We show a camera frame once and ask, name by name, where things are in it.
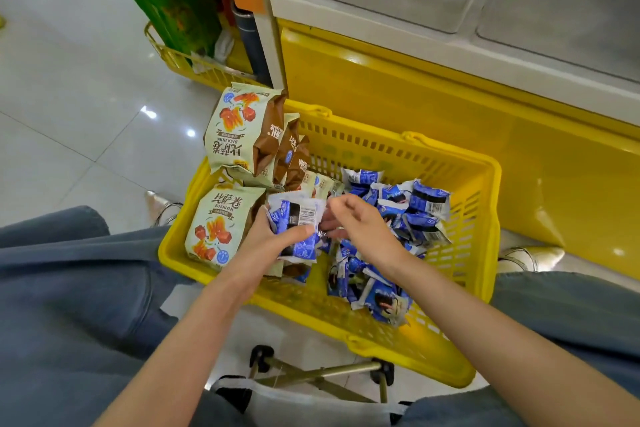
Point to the person's right hand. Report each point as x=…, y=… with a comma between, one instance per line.
x=370, y=236

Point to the person's left hand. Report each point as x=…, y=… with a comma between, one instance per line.
x=255, y=251

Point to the person's right thumb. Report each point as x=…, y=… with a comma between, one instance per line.
x=332, y=233

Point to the person's left thumb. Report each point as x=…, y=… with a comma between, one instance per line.
x=295, y=234

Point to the blue snack packet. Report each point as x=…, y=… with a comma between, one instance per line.
x=295, y=214

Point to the person's right forearm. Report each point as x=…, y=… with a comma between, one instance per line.
x=510, y=351

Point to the person's left forearm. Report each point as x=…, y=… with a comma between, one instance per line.
x=175, y=361

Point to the cream brown snack bag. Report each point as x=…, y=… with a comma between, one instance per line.
x=298, y=166
x=220, y=229
x=322, y=185
x=286, y=149
x=240, y=131

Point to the pile of blue packets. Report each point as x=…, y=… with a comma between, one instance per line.
x=400, y=221

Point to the large yellow plastic shopping basket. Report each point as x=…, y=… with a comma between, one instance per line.
x=450, y=261

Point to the person's left silver shoe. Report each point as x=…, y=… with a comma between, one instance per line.
x=160, y=206

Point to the person's silver shoe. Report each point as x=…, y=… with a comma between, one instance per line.
x=530, y=259
x=160, y=206

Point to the dark rolled tube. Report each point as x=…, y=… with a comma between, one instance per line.
x=250, y=41

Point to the person's right silver shoe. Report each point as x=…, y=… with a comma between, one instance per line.
x=530, y=259

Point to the person's left leg in jeans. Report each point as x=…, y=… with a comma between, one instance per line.
x=75, y=306

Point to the person's leg in jeans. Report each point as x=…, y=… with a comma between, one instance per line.
x=575, y=311
x=75, y=306

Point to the yellow chest freezer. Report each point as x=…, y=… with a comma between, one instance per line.
x=550, y=151

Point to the person's right leg in jeans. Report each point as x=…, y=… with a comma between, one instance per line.
x=575, y=311

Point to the green shopping bag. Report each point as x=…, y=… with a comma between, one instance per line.
x=170, y=6

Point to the white shelf post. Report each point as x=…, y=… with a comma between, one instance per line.
x=270, y=16

